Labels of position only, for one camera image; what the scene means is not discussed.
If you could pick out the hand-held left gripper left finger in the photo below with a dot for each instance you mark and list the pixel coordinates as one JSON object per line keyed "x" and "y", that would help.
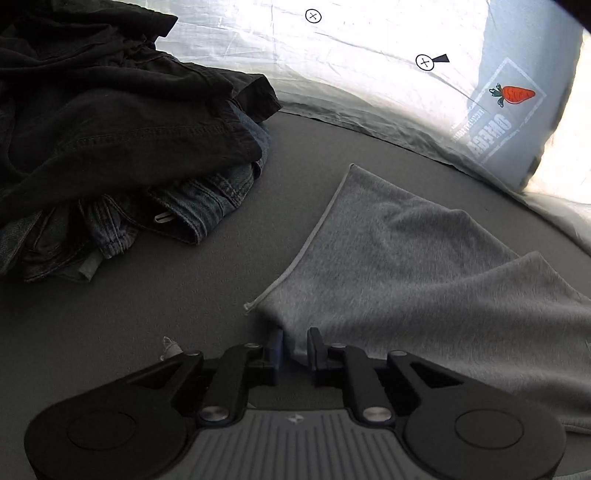
{"x": 276, "y": 355}

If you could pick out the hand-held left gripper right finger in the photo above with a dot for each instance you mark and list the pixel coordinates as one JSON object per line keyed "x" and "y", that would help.
{"x": 314, "y": 350}

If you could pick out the grey garment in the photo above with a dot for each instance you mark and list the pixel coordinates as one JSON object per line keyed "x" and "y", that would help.
{"x": 392, "y": 258}

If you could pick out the blue jeans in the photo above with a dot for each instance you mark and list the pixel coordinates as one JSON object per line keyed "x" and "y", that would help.
{"x": 198, "y": 203}

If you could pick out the black garment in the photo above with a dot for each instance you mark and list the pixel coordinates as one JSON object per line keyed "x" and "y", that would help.
{"x": 115, "y": 106}

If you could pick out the white printed sheet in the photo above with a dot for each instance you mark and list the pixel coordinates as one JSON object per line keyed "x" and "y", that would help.
{"x": 369, "y": 46}

